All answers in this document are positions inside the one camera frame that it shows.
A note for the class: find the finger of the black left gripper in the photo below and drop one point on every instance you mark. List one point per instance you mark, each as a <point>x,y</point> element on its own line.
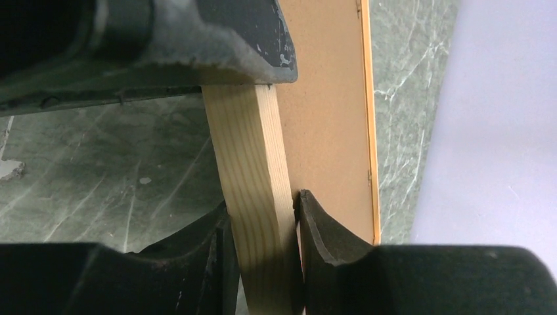
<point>58,55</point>

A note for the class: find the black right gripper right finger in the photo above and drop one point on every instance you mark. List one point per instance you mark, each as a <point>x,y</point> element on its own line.
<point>346,275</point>

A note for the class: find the wooden picture frame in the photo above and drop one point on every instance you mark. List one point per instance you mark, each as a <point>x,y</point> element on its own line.
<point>318,133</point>

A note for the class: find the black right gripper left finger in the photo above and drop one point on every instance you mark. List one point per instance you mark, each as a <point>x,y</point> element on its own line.
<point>193,271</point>

